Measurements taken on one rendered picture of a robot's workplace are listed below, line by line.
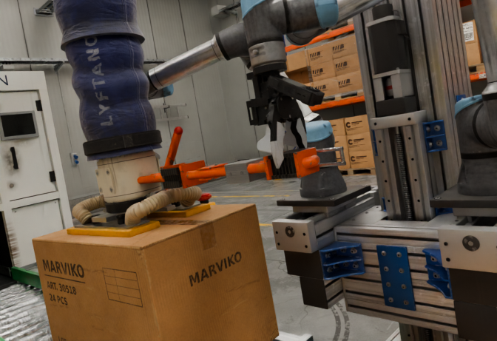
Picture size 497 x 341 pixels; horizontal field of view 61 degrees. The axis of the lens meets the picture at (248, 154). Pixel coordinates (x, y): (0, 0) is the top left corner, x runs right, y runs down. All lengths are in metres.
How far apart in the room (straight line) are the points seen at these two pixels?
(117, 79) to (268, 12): 0.52
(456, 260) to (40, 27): 10.30
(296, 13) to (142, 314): 0.74
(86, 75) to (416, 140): 0.94
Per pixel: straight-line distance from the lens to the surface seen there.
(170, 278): 1.03
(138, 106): 1.24
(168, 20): 12.64
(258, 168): 0.90
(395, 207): 1.36
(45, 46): 10.71
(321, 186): 1.33
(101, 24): 1.26
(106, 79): 1.23
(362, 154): 8.92
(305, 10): 0.89
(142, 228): 1.14
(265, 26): 0.88
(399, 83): 1.28
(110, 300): 1.17
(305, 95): 0.82
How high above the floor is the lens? 1.28
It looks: 3 degrees down
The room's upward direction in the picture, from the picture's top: 9 degrees counter-clockwise
